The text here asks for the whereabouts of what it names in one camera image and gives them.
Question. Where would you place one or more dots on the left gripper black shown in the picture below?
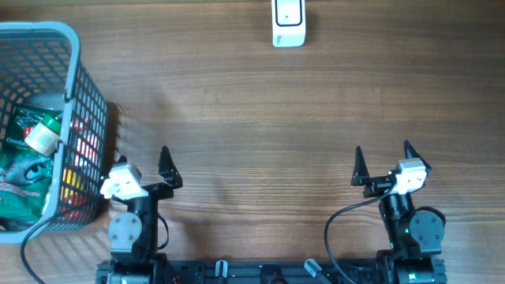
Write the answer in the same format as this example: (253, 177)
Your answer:
(170, 176)

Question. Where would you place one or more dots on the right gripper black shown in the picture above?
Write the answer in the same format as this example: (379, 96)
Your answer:
(375, 185)

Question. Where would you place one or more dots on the white jar green lid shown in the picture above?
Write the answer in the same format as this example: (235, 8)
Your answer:
(44, 136)

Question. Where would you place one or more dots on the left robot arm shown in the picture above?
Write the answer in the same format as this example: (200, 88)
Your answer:
(134, 234)

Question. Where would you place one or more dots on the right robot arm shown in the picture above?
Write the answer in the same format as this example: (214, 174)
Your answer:
(414, 232)

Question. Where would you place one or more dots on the white barcode scanner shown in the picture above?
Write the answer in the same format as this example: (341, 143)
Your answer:
(288, 23)

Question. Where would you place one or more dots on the green glove package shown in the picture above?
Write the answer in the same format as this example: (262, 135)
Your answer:
(25, 174)

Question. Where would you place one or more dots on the grey black plastic basket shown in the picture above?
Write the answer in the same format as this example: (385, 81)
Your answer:
(41, 65)

